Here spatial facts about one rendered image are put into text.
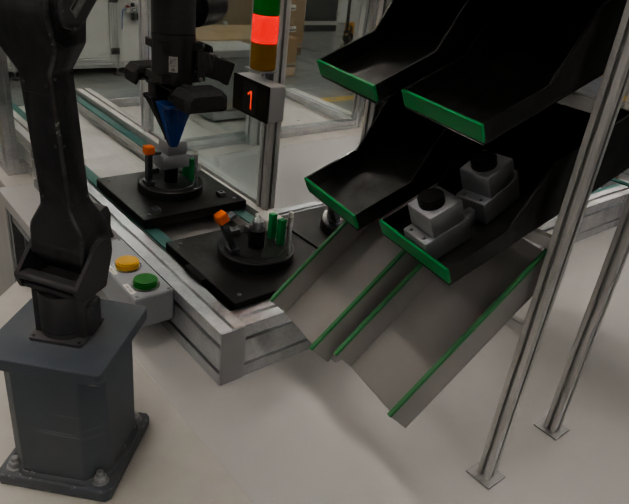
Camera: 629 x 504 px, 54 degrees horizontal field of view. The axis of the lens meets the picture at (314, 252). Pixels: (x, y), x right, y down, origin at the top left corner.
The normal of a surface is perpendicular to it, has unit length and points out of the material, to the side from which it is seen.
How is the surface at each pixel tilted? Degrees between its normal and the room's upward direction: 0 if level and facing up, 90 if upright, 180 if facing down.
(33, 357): 0
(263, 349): 90
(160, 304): 90
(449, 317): 45
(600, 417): 0
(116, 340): 0
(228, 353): 90
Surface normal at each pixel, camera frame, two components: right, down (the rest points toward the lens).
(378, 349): -0.54, -0.52
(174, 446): 0.11, -0.88
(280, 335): 0.62, 0.43
